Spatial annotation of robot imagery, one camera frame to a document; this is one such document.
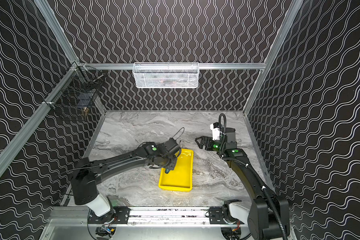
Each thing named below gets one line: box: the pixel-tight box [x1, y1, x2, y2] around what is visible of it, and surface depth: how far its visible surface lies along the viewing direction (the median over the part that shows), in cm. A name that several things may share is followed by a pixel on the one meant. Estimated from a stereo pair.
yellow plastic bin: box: [158, 148, 194, 192], surface depth 85 cm
